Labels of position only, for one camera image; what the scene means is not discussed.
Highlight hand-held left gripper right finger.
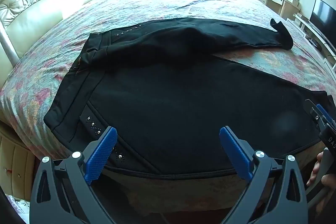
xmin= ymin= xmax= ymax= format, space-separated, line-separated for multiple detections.
xmin=219 ymin=126 xmax=309 ymax=224

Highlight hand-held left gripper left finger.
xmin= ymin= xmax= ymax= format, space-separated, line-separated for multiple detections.
xmin=29 ymin=126 xmax=118 ymax=224

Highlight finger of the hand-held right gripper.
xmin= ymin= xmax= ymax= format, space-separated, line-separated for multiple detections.
xmin=303 ymin=99 xmax=336 ymax=135

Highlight black pants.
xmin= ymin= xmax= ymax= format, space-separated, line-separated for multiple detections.
xmin=43 ymin=17 xmax=335 ymax=177

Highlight person's right hand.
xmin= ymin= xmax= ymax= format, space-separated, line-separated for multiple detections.
xmin=307 ymin=152 xmax=336 ymax=215

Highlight white television stand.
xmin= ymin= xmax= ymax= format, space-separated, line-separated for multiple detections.
xmin=286 ymin=13 xmax=336 ymax=69

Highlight cream padded bed base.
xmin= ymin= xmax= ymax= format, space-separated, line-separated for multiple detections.
xmin=0 ymin=122 xmax=36 ymax=201

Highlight black television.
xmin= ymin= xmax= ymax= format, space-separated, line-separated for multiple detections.
xmin=309 ymin=0 xmax=336 ymax=42

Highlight cream tufted headboard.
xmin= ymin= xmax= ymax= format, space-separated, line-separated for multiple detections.
xmin=0 ymin=0 xmax=116 ymax=88

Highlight floral bedspread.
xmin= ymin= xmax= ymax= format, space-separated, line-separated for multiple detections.
xmin=0 ymin=0 xmax=336 ymax=214

